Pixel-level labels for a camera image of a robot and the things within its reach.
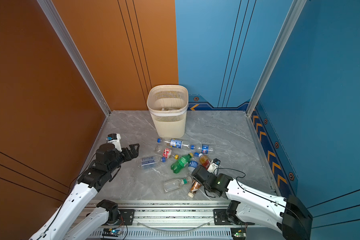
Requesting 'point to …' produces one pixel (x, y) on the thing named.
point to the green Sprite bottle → (177, 166)
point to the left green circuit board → (111, 232)
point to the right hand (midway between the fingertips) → (197, 177)
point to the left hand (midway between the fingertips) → (132, 145)
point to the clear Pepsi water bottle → (203, 148)
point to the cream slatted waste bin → (168, 105)
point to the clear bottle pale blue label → (151, 162)
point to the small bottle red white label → (167, 153)
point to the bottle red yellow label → (204, 161)
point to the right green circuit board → (238, 233)
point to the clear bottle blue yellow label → (175, 143)
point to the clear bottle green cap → (174, 184)
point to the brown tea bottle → (194, 187)
